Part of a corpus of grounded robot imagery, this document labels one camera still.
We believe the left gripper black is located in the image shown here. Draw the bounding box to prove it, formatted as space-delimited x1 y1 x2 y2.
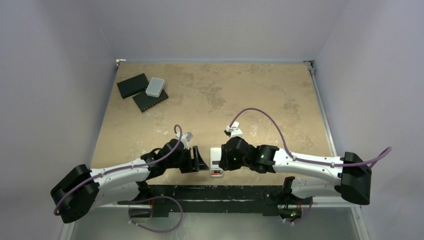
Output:
165 145 208 173

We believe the white red remote control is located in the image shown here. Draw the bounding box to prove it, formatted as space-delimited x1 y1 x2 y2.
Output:
209 147 224 178

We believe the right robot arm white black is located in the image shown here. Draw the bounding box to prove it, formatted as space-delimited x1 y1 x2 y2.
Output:
219 137 372 205

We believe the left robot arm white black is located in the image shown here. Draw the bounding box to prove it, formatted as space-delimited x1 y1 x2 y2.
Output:
50 139 209 224

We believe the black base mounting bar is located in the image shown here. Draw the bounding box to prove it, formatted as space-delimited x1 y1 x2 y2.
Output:
118 185 312 218

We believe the black box with slots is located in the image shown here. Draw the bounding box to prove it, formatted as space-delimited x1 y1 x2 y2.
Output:
132 90 169 113

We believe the translucent grey plastic case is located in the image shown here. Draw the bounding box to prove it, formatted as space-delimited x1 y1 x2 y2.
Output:
145 77 165 98

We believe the black box upper left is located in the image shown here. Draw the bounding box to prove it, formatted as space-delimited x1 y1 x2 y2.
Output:
116 73 149 99

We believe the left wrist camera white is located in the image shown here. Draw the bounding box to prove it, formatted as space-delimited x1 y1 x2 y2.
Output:
175 132 193 150

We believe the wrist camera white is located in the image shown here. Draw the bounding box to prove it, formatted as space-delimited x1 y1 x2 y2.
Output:
175 132 193 150
224 121 243 139

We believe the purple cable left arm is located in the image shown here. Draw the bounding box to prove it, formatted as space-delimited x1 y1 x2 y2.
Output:
53 124 184 217

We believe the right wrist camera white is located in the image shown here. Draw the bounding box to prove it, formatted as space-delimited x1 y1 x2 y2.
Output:
224 121 243 139

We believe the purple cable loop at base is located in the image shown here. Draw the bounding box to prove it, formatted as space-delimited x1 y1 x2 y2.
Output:
128 194 185 233

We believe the aluminium frame rail right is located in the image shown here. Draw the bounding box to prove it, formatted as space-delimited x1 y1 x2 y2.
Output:
304 60 362 208

